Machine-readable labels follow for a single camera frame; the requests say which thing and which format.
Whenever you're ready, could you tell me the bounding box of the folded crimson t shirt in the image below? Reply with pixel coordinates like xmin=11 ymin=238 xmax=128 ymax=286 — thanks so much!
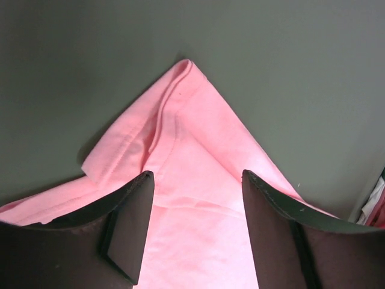
xmin=365 ymin=199 xmax=385 ymax=228

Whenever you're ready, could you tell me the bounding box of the light pink t shirt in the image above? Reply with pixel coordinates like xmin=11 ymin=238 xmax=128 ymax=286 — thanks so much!
xmin=0 ymin=58 xmax=340 ymax=289

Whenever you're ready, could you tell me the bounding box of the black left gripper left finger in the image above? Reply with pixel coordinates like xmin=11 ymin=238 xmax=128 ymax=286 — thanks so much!
xmin=1 ymin=171 xmax=155 ymax=289

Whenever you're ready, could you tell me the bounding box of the folded white t shirt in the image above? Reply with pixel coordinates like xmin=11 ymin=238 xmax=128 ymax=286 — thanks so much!
xmin=356 ymin=176 xmax=384 ymax=226

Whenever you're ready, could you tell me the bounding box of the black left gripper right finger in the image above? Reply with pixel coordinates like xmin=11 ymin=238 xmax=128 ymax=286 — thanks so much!
xmin=242 ymin=170 xmax=384 ymax=289

